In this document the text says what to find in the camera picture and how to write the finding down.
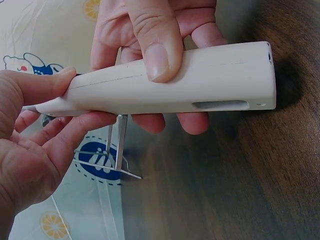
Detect person's right hand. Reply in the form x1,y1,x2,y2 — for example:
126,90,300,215
90,0,229,136

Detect person's left hand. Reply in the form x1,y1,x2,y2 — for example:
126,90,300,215
0,66,119,240

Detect cream plastic handheld device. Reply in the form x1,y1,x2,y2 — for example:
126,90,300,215
21,41,277,119

